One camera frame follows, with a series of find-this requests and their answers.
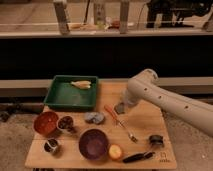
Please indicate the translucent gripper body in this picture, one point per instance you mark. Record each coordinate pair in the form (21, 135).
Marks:
(128, 99)

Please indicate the small metal cup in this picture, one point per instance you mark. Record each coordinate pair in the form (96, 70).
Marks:
(52, 146)

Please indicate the grey whiteboard eraser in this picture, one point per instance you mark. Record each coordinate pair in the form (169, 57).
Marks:
(119, 108)

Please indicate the black tape roll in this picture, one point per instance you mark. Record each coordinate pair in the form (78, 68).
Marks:
(156, 141)

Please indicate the orange bowl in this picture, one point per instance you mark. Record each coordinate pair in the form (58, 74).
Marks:
(45, 123)

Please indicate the purple bowl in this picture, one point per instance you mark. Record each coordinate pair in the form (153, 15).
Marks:
(93, 144)

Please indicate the dark machine in background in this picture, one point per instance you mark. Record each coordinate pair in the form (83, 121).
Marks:
(175, 11)

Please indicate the wooden table board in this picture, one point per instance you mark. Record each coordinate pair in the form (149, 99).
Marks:
(138, 124)

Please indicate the small bowl with brown contents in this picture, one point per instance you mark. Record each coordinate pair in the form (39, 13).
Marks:
(66, 125)

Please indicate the yellow banana toy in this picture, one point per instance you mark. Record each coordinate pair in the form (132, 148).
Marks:
(81, 84)

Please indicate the black handled tool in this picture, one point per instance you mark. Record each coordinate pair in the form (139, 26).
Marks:
(137, 157)

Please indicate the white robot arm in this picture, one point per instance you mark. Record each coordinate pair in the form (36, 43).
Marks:
(142, 87)

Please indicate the orange handled fork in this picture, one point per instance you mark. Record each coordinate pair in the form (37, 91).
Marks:
(114, 116)

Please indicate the green plastic tray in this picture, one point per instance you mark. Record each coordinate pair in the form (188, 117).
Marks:
(62, 95)

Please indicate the yellow apple toy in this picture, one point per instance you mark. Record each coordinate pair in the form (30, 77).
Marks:
(115, 152)

